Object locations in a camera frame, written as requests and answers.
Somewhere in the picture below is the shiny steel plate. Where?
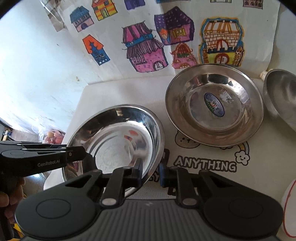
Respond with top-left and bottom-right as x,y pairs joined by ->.
61,105 -> 165,184

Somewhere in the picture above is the white bowl red rim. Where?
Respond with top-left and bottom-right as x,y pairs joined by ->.
281,179 -> 296,238

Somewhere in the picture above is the deep steel bowl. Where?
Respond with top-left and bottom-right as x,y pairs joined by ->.
262,69 -> 296,130

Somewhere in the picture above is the person's left hand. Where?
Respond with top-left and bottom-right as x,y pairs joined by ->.
1,178 -> 25,224

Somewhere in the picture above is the steel plate with sticker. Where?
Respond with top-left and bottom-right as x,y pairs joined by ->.
165,64 -> 264,148

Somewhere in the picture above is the front white rolled stick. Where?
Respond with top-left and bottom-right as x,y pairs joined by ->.
260,71 -> 268,80

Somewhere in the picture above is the houses drawing paper sheet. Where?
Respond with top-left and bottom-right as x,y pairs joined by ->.
41,1 -> 280,81

